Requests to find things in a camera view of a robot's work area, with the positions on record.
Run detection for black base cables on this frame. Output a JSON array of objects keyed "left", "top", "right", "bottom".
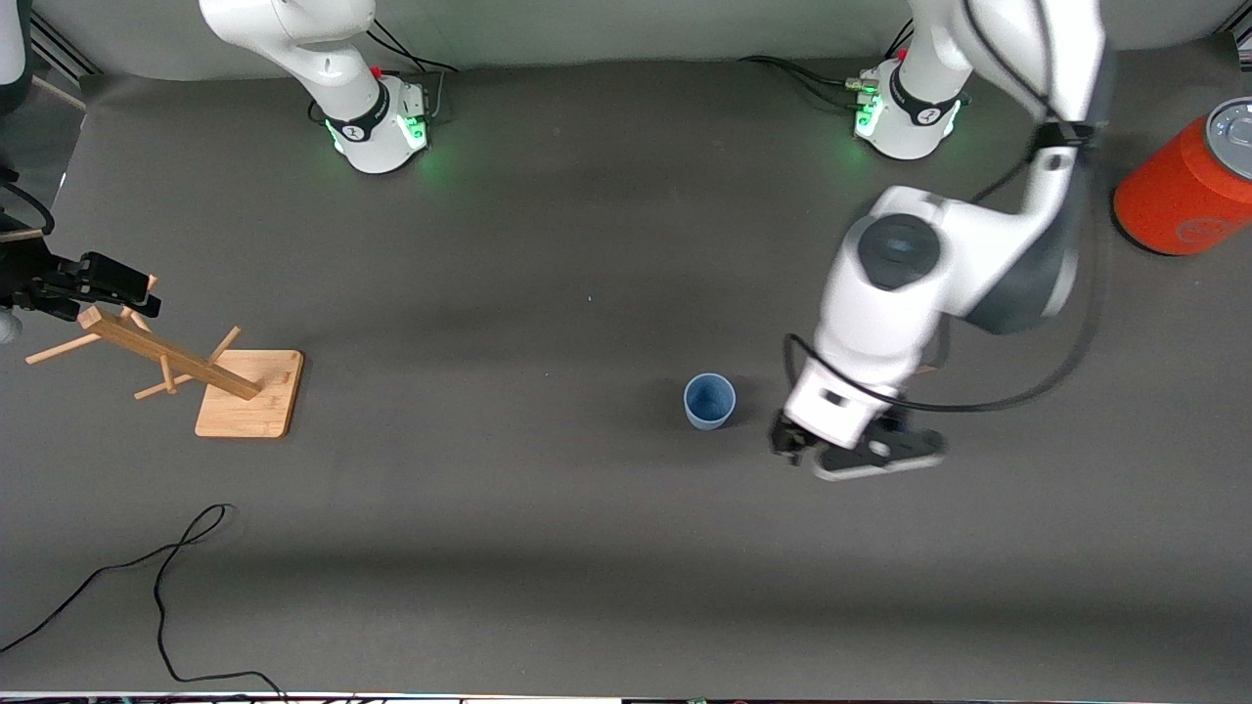
[
  {"left": 738, "top": 54, "right": 876, "bottom": 110},
  {"left": 367, "top": 20, "right": 461, "bottom": 126}
]

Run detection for black right base cables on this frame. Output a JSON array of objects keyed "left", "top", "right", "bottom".
[{"left": 367, "top": 20, "right": 461, "bottom": 126}]

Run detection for light blue cup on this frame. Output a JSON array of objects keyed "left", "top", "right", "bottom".
[{"left": 683, "top": 373, "right": 738, "bottom": 432}]

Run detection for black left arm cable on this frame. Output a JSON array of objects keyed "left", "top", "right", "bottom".
[{"left": 782, "top": 0, "right": 1111, "bottom": 414}]

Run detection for wooden mug tree rack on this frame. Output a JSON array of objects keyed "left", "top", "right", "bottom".
[{"left": 24, "top": 275, "right": 305, "bottom": 439}]

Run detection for thin black loose cable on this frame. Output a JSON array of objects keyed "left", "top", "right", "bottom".
[{"left": 0, "top": 504, "right": 290, "bottom": 704}]

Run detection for orange can with grey lid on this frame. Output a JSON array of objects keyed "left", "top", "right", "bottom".
[{"left": 1112, "top": 96, "right": 1252, "bottom": 258}]

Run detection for beige wooden slat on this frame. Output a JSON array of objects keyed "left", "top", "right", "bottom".
[{"left": 29, "top": 76, "right": 87, "bottom": 111}]

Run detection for aluminium frame rail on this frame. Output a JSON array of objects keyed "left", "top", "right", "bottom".
[
  {"left": 1216, "top": 0, "right": 1252, "bottom": 50},
  {"left": 29, "top": 15, "right": 101, "bottom": 79}
]

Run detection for black left base cables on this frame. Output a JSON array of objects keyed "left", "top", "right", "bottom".
[{"left": 738, "top": 54, "right": 876, "bottom": 110}]

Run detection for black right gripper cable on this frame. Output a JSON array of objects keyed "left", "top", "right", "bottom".
[{"left": 0, "top": 181, "right": 57, "bottom": 241}]

